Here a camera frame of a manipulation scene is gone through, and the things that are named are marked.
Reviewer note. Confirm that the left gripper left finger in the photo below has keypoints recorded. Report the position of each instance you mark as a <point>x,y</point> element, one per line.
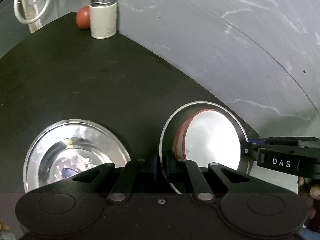
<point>135,178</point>

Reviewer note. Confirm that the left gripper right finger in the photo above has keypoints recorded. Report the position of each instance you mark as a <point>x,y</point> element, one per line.
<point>202,192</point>

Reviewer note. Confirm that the deep steel bowl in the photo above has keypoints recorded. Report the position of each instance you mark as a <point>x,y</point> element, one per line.
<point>175,121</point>

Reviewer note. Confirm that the white bowl red rim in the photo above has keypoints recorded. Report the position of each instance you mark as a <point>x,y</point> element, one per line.
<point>208,137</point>

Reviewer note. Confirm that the steel plate with sticker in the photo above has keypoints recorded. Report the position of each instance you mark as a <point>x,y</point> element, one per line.
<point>67,148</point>

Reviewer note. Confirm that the operator hand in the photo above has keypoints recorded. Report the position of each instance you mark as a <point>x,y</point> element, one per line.
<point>310,193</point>

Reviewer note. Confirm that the red ball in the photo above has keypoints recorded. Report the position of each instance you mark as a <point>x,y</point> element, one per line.
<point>83,18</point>

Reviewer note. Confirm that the white steel thermos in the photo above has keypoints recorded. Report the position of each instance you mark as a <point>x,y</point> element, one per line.
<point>103,18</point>

